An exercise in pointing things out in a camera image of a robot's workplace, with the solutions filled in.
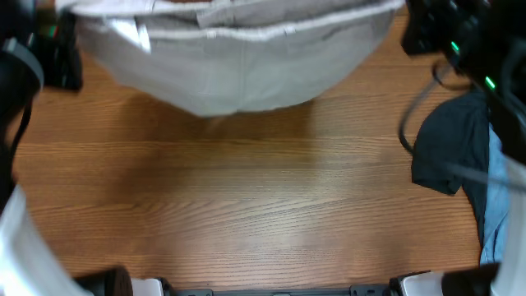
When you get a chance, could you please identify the blue denim jeans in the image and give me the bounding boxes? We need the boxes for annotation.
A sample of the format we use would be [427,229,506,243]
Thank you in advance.
[480,126,510,265]

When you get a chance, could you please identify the beige shorts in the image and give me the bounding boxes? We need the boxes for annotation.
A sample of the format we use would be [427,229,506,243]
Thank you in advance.
[55,0,403,117]

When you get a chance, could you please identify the dark navy shirt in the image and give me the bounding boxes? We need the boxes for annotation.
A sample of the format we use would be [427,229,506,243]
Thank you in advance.
[411,91,489,242]

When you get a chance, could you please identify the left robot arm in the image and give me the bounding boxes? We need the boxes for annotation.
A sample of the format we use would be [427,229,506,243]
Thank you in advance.
[1,0,170,296]

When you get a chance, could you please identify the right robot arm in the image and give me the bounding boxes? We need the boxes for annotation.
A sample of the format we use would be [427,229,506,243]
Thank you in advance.
[388,0,525,295]

